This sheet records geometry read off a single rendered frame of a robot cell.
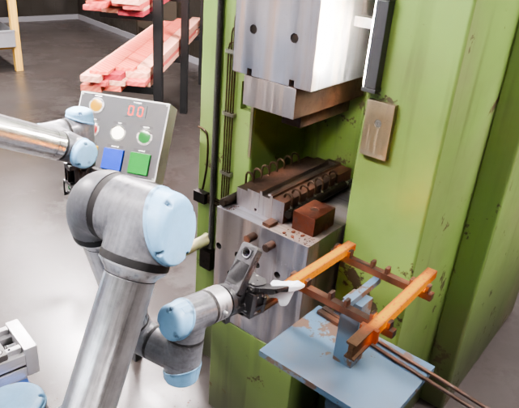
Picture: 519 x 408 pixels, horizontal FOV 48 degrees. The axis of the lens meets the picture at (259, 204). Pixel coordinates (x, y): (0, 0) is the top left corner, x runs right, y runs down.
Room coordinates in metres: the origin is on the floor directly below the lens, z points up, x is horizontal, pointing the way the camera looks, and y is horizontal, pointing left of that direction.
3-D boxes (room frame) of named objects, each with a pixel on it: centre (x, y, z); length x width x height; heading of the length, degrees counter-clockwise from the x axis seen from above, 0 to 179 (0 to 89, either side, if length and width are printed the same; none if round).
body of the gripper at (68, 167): (1.54, 0.53, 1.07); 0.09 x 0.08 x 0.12; 133
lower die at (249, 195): (1.89, -0.13, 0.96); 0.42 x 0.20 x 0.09; 143
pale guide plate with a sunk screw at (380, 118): (1.63, -0.33, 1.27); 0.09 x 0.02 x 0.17; 53
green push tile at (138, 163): (1.84, 0.43, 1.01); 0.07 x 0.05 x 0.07; 78
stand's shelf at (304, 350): (1.28, -0.28, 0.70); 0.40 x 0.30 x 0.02; 52
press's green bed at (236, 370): (1.86, -0.18, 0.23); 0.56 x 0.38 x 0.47; 143
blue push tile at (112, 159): (1.86, 0.52, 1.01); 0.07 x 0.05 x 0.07; 78
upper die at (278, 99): (1.89, -0.13, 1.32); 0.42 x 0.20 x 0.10; 143
